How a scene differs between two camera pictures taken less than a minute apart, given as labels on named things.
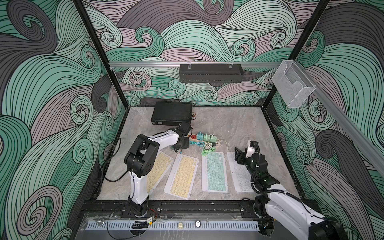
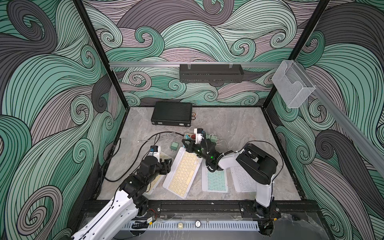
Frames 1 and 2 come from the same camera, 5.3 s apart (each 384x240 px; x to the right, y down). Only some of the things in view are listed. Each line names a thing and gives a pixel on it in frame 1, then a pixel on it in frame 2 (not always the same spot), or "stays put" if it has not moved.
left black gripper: x=186 y=146 → x=164 y=167
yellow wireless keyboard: x=162 y=163 stays put
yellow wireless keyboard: x=181 y=177 stays put
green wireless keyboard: x=214 y=172 stays put
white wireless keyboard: x=241 y=176 stays put
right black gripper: x=240 y=155 → x=191 y=146
